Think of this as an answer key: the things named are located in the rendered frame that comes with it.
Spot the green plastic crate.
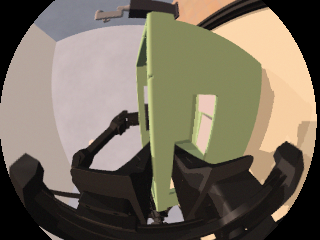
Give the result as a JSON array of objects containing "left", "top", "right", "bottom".
[{"left": 136, "top": 11, "right": 262, "bottom": 212}]

